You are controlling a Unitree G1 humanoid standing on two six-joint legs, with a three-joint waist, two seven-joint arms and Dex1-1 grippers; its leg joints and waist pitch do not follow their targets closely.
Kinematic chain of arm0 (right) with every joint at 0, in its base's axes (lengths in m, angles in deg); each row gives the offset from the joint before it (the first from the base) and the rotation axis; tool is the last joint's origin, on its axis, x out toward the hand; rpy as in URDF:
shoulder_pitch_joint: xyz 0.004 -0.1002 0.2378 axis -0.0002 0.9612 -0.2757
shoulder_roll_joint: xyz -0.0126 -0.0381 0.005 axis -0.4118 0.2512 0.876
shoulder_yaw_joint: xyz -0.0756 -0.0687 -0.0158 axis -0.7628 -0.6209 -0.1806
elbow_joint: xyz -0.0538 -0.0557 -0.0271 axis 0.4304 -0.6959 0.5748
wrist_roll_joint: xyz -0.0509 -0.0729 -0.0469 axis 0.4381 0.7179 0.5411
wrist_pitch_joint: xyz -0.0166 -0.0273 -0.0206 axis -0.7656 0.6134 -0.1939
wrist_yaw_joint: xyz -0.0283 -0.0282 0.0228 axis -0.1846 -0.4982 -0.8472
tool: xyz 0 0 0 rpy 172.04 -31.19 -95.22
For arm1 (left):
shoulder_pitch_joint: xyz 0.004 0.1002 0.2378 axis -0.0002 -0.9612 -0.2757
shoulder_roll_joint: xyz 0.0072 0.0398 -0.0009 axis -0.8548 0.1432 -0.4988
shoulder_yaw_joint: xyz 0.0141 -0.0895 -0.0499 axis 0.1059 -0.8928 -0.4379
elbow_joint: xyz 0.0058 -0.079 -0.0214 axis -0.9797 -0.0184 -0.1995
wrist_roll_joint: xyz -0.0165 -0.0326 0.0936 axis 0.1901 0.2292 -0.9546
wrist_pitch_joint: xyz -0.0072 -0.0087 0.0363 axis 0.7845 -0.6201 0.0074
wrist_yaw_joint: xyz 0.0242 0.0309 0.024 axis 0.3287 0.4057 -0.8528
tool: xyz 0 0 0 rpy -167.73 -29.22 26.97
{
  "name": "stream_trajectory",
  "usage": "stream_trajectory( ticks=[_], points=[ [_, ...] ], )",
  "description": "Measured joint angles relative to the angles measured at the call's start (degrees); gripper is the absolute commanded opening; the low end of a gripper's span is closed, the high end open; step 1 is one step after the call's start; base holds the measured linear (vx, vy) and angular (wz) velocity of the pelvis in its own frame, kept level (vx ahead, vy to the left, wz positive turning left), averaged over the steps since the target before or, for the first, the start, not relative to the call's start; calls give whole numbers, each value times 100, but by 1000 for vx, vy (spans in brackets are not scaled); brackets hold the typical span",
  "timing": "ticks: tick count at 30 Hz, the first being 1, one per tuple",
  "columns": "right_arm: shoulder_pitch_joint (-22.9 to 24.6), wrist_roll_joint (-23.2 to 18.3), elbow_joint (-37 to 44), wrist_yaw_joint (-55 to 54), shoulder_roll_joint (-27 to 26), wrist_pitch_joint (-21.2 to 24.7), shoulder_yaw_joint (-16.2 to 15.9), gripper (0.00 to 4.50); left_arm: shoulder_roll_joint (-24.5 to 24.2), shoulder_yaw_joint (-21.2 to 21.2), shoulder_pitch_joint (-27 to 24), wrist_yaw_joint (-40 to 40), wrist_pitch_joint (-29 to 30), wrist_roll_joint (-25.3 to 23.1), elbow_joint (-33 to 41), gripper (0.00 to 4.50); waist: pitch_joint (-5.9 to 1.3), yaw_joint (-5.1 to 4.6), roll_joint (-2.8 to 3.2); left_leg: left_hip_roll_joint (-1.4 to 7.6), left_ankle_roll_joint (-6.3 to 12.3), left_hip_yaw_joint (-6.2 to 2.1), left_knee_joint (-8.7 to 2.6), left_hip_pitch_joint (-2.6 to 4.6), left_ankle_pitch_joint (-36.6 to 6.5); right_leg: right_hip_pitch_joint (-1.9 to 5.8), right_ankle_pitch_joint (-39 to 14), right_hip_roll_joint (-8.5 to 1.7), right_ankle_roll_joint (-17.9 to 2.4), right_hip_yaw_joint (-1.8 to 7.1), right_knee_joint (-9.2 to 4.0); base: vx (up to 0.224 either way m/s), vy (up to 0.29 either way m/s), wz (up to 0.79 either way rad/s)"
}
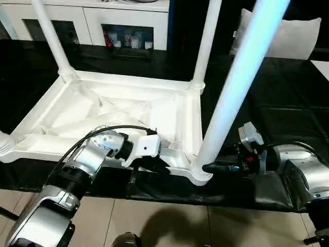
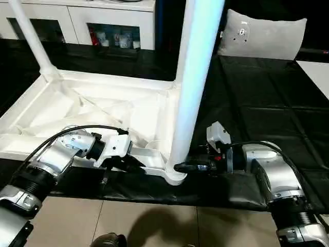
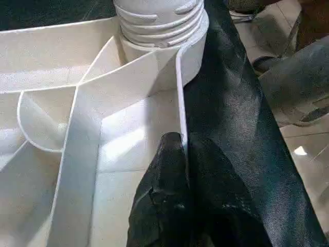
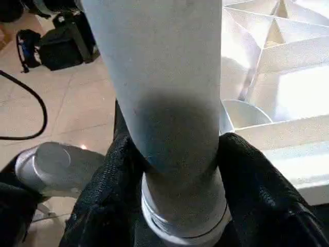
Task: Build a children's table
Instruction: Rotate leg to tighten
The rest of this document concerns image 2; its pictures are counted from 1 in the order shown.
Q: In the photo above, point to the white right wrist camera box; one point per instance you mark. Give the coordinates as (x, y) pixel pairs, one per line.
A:
(218, 135)

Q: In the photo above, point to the black work mat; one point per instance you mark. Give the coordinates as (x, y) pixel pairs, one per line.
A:
(267, 113)

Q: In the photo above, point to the dark left robot foot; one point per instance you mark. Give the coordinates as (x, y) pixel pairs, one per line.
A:
(108, 240)

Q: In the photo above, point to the white plastic table top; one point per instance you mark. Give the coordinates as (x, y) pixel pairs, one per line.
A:
(77, 108)

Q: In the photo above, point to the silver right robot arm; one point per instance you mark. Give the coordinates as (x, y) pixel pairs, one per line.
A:
(277, 175)

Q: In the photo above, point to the white flat board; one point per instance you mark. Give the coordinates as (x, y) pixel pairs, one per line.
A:
(316, 77)

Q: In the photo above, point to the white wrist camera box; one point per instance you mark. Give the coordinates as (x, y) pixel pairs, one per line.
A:
(115, 146)
(218, 135)

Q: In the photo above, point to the black cabinet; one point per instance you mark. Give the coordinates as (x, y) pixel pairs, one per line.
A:
(167, 23)

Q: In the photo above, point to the white glass-door cabinet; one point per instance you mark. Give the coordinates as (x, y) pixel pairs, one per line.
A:
(77, 18)

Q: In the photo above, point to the white plastic table leg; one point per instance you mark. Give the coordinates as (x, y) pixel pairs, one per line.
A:
(176, 81)
(31, 36)
(198, 62)

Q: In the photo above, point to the light grey cushion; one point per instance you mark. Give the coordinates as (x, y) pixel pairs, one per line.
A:
(262, 36)

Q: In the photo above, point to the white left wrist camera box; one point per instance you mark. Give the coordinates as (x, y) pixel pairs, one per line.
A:
(115, 146)

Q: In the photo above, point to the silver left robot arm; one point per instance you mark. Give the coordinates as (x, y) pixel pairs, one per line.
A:
(56, 154)

